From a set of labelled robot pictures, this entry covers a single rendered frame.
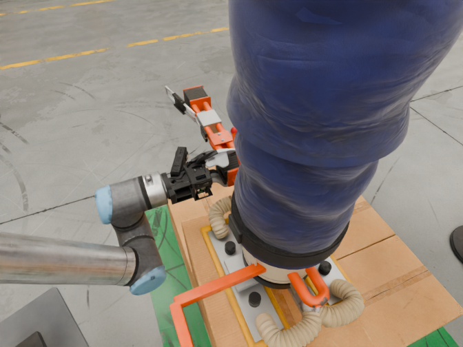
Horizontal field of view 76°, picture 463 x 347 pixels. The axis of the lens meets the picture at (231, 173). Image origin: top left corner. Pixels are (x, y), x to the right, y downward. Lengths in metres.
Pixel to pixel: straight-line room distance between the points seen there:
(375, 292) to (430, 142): 2.05
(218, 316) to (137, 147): 2.11
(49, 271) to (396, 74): 0.61
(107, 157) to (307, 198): 2.52
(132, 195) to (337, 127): 0.55
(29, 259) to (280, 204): 0.44
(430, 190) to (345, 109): 2.55
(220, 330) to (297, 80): 0.76
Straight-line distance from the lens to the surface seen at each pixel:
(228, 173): 0.77
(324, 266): 0.78
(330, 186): 0.41
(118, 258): 0.73
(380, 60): 0.28
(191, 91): 1.08
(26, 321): 1.33
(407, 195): 2.70
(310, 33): 0.28
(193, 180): 0.75
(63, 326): 1.26
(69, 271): 0.68
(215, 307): 0.94
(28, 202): 2.76
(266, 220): 0.47
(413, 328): 1.52
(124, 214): 0.77
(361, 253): 1.58
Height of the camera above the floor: 1.84
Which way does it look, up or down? 48 degrees down
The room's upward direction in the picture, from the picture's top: straight up
